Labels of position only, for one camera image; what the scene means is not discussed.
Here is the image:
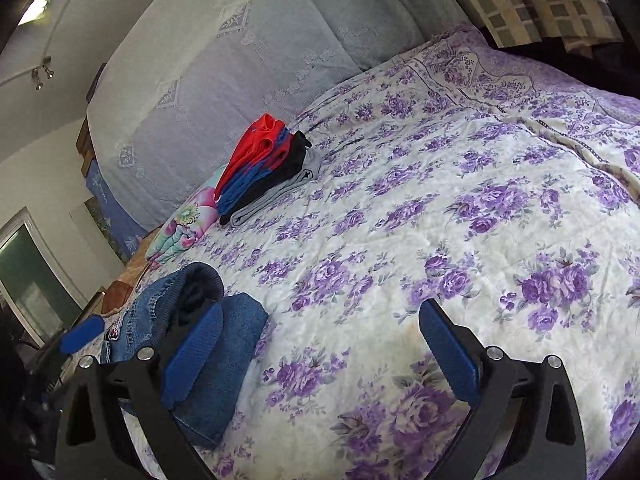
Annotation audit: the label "stack of folded clothes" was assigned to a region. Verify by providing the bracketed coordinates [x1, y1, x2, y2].
[219, 131, 313, 226]

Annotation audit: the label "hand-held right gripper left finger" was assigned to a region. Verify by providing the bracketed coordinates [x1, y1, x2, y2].
[55, 304, 226, 480]

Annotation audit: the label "orange brown cushion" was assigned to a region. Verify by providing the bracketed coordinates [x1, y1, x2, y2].
[102, 240, 156, 316]

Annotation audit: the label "ceiling light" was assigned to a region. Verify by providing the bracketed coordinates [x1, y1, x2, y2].
[17, 0, 55, 26]

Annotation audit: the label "wooden headboard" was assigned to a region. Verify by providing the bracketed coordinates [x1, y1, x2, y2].
[75, 62, 108, 176]

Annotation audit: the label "red folded garment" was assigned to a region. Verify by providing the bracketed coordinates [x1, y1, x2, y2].
[214, 113, 291, 201]

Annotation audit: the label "colourful floral pillow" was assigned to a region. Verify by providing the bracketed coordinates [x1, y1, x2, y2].
[145, 165, 236, 268]

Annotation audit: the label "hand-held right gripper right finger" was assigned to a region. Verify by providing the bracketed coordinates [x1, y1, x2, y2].
[419, 298, 587, 480]

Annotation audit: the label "purple floral bedspread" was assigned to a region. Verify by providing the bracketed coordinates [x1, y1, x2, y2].
[120, 22, 640, 480]

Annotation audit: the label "white framed window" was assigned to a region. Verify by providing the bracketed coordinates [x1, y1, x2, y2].
[0, 207, 83, 348]

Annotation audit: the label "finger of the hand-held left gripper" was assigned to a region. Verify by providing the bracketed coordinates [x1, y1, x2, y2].
[32, 316, 105, 376]

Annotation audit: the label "blue printed cloth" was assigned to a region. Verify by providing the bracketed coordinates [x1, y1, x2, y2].
[85, 160, 148, 263]

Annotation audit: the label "ceiling spot lamps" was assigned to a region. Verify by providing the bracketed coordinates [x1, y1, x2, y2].
[30, 55, 56, 91]

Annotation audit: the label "blue jeans pants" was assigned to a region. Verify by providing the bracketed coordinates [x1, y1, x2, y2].
[100, 261, 271, 451]

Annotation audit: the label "blue folded garment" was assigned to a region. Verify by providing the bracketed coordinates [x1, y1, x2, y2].
[216, 135, 293, 216]

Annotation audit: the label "checkered beige pillow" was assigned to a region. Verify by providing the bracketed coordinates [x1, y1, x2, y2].
[425, 0, 626, 53]

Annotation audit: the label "grey folded garment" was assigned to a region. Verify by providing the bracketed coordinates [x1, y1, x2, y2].
[230, 147, 323, 227]

